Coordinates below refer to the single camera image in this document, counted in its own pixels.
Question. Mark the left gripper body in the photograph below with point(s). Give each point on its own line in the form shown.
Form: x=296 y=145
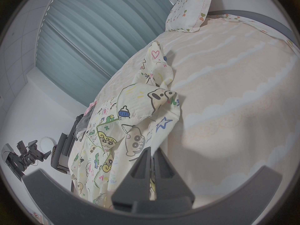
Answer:
x=36 y=155

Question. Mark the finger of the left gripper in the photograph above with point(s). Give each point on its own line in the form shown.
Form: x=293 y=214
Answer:
x=46 y=155

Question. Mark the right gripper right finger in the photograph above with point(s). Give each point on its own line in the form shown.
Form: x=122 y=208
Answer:
x=171 y=181

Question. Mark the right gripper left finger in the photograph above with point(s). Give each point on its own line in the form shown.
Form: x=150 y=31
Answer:
x=138 y=181

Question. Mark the white printed pyjama top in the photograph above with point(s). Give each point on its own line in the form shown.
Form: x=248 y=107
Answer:
x=131 y=106

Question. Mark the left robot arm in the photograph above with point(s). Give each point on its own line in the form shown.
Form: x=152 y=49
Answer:
x=14 y=158

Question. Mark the purple bag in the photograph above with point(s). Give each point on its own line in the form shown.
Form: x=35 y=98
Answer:
x=54 y=152

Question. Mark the black garment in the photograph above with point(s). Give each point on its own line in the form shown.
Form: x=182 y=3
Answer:
x=76 y=125

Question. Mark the grey garment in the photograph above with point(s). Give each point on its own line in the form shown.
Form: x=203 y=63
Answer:
x=83 y=125

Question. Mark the pink garment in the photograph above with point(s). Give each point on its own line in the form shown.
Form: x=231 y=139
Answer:
x=90 y=108

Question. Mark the bed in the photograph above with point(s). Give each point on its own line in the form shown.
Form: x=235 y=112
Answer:
x=234 y=102

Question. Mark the blue-green curtain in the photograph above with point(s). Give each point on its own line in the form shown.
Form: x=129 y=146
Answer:
x=93 y=43

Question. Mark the white printed pillow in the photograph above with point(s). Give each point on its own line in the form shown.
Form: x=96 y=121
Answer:
x=189 y=10

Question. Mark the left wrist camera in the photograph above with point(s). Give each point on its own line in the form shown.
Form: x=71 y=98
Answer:
x=32 y=144

